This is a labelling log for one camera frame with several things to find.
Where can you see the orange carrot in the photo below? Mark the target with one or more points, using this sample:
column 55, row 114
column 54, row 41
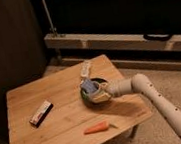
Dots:
column 98, row 127

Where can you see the green ceramic bowl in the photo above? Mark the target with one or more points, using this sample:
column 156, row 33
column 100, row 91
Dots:
column 87, row 98

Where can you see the black handle on beam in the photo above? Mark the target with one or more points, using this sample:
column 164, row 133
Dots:
column 157, row 38

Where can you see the blue cloth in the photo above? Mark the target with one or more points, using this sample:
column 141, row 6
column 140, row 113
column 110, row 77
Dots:
column 88, row 86

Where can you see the white remote control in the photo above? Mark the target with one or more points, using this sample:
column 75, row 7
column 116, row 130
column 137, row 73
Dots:
column 85, row 69

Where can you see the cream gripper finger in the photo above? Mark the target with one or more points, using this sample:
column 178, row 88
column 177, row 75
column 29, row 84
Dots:
column 100, row 85
column 101, row 97

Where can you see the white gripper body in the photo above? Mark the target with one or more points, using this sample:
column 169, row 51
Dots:
column 110, row 89

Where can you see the black and white box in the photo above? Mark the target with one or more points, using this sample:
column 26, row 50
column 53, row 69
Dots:
column 41, row 113

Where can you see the metal pole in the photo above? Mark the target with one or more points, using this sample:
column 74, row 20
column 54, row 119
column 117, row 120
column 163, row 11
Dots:
column 53, row 30

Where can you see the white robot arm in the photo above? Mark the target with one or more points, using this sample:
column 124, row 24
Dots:
column 101, row 92

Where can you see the wooden shelf beam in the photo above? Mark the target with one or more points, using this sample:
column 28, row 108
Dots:
column 111, row 42

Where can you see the wooden table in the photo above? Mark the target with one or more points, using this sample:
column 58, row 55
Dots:
column 69, row 117

